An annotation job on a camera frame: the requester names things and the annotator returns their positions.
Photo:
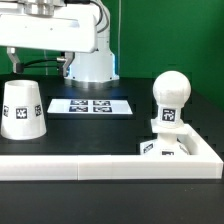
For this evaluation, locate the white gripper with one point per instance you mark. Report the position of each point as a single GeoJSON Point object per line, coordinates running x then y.
{"type": "Point", "coordinates": [71, 28]}

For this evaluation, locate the white lamp shade cone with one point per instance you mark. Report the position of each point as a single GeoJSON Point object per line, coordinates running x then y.
{"type": "Point", "coordinates": [22, 113]}

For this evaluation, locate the white lamp bulb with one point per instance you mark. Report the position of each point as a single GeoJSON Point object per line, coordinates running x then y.
{"type": "Point", "coordinates": [171, 91]}

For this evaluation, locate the white lamp base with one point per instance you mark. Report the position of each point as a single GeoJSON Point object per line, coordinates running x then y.
{"type": "Point", "coordinates": [166, 143]}

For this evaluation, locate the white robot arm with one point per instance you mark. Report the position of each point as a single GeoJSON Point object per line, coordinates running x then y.
{"type": "Point", "coordinates": [88, 70]}

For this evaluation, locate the white marker tag sheet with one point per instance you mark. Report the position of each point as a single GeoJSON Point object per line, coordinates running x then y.
{"type": "Point", "coordinates": [86, 106]}

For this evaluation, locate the white L-shaped fence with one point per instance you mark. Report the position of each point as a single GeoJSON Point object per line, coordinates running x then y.
{"type": "Point", "coordinates": [201, 163]}

